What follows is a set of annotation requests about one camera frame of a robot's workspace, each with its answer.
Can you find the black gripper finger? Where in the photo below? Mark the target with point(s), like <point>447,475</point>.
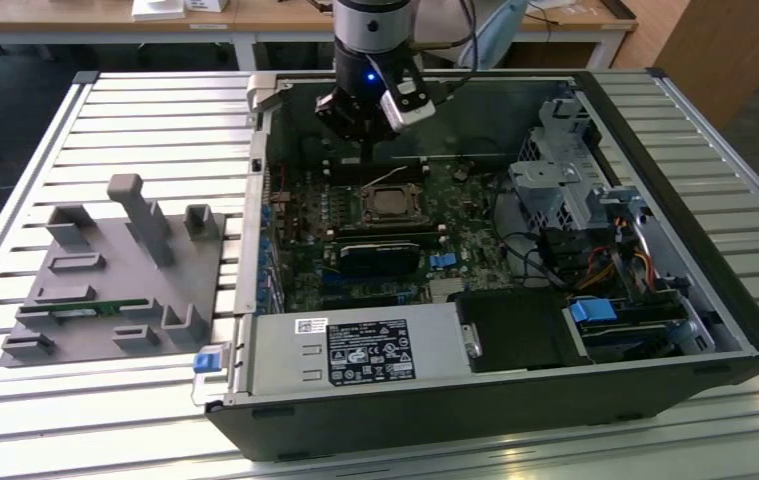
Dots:
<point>335,112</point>
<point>373,122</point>

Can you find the black RAM slot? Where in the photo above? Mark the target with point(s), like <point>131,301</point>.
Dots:
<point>385,238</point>
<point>345,177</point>
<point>399,165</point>
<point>385,230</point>

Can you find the CPU socket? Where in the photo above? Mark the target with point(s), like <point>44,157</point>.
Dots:
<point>365,219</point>

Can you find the pale blue teach pendant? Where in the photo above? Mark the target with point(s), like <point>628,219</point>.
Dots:
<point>499,30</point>

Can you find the white box with dark print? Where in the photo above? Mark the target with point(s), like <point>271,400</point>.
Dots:
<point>208,5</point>

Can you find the black graphics card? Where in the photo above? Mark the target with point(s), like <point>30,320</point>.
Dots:
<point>379,260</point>

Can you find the green motherboard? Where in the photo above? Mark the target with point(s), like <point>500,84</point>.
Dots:
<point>479,240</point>

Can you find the silver metal drive cage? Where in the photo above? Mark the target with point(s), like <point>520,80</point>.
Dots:
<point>539,192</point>

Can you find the blue motherboard connector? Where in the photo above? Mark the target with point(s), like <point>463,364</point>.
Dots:
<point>440,260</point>

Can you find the silver chipset heatsink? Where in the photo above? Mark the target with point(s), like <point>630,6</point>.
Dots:
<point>448,290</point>

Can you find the black plastic shroud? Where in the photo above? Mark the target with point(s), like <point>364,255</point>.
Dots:
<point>519,330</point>

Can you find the grey parts rack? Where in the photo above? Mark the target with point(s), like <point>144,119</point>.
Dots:
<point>125,300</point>

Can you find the silver power supply unit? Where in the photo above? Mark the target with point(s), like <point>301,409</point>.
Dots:
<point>272,360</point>

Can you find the blue disk carrier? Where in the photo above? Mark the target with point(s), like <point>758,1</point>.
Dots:
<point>592,312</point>

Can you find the green RAM stick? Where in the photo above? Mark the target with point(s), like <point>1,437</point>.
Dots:
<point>108,306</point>

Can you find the blue case latch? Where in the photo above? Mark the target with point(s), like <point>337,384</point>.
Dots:
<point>205,362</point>

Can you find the wooden cabinet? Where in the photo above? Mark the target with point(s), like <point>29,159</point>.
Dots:
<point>719,50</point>

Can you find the black PC case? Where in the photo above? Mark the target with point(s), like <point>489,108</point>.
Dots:
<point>419,425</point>

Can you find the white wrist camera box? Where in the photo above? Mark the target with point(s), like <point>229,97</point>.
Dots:
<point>412,112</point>

